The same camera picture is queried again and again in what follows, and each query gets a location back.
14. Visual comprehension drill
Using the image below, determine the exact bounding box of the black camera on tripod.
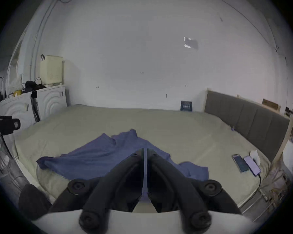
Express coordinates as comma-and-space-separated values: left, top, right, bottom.
0, 99, 21, 165

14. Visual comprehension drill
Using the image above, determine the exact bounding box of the white washing machine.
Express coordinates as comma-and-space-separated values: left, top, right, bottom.
0, 84, 68, 127

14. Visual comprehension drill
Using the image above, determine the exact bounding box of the smartphone with purple screen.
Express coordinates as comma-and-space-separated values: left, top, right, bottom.
243, 156, 262, 176

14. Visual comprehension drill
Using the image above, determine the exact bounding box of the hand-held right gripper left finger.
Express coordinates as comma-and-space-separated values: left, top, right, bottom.
49, 148, 145, 231

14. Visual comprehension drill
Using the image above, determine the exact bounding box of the grey padded headboard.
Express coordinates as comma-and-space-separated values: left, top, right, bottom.
204, 90, 290, 162

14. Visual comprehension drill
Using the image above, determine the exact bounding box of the bed with beige sheet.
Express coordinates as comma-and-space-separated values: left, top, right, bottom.
13, 105, 271, 205

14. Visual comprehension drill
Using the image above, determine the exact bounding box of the cream plastic box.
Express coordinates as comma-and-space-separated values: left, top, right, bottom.
40, 55, 64, 85

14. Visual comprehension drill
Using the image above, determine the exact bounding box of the smartphone with blue screen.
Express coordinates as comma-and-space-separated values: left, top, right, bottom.
232, 154, 249, 173

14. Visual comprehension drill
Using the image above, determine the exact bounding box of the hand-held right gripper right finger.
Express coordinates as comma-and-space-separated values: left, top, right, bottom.
147, 148, 242, 233

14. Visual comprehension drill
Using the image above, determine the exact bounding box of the white crumpled tissue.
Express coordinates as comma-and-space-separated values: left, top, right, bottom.
250, 150, 261, 166

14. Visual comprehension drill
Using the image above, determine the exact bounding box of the white pillow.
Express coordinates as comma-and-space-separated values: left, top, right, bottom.
282, 140, 293, 175

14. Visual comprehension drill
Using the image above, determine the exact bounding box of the dark blue shirt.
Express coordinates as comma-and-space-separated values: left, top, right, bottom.
36, 129, 209, 181

